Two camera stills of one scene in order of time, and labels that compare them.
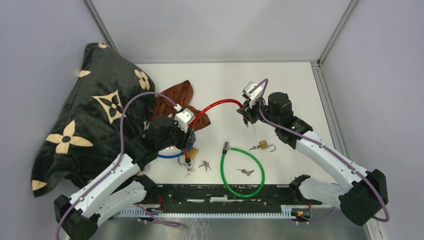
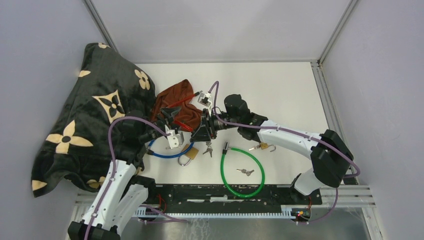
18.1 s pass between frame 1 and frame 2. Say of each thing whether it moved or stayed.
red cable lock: moved
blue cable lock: stayed
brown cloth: stayed
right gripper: moved
